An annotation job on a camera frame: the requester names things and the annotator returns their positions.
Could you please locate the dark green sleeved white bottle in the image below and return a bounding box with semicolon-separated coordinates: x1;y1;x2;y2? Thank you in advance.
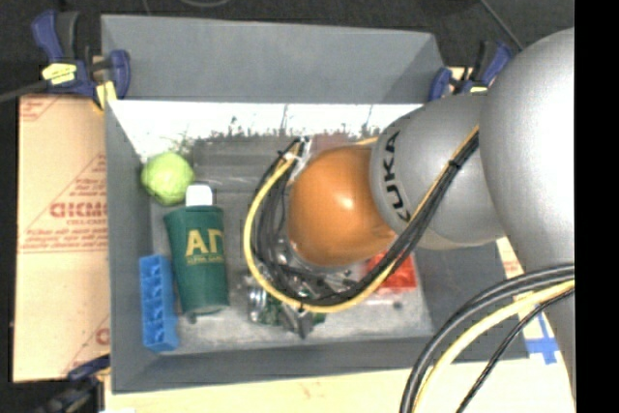
162;183;231;316

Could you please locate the blue plastic brick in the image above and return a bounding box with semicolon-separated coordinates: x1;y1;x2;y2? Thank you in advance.
138;253;182;353

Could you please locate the red packet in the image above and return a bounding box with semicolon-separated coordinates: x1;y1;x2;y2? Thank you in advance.
362;251;419;302

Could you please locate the lime green ball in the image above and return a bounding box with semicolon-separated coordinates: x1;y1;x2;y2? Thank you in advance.
140;151;196;207

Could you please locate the grey metal bin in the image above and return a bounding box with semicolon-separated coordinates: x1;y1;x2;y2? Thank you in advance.
100;14;529;394

